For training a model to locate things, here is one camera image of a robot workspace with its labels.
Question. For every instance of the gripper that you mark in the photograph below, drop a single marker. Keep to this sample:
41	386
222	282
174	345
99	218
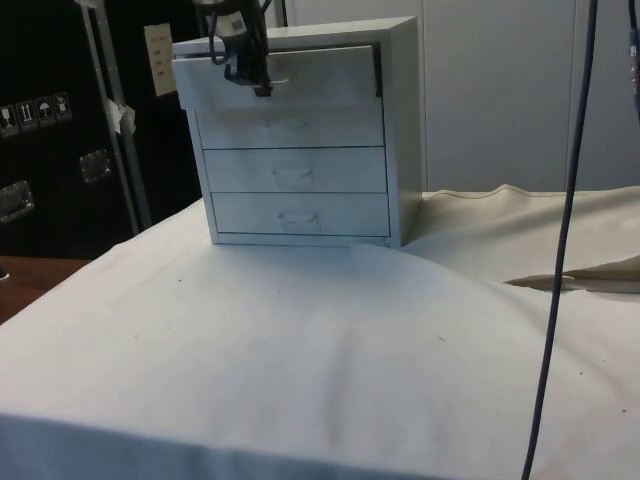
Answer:
227	22

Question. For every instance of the white drawer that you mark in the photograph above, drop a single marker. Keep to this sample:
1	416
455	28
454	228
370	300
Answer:
320	75

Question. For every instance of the white chest of drawers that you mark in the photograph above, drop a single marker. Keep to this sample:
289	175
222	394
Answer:
300	170

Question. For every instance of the black cabinet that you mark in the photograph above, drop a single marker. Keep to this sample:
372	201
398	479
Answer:
50	175

